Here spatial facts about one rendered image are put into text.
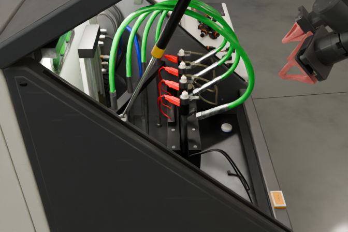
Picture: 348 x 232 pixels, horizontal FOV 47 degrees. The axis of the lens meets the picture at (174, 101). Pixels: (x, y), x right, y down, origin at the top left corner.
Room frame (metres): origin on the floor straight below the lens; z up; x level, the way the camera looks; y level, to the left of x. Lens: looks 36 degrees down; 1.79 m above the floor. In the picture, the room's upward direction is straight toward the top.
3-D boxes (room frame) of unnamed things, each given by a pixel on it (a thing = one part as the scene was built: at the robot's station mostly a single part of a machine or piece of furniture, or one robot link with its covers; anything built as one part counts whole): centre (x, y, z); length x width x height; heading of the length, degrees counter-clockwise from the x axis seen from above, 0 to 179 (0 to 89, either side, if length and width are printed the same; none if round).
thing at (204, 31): (1.65, -0.16, 1.01); 0.23 x 0.11 x 0.06; 1
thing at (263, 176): (0.92, -0.27, 0.87); 0.62 x 0.04 x 0.16; 1
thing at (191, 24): (1.62, -0.16, 0.97); 0.70 x 0.22 x 0.03; 1
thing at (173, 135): (1.03, -0.03, 0.91); 0.34 x 0.10 x 0.15; 1
